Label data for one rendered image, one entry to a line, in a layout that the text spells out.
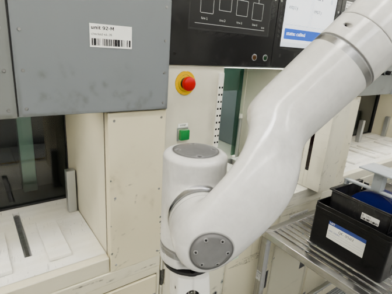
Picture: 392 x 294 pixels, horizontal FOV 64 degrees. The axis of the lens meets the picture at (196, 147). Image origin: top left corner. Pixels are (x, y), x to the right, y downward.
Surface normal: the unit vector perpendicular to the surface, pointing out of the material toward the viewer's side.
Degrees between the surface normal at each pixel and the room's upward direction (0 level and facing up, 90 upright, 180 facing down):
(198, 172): 90
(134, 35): 90
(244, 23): 90
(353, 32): 60
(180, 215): 53
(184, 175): 90
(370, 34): 71
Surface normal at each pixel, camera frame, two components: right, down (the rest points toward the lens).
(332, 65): -0.25, -0.11
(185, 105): 0.58, 0.29
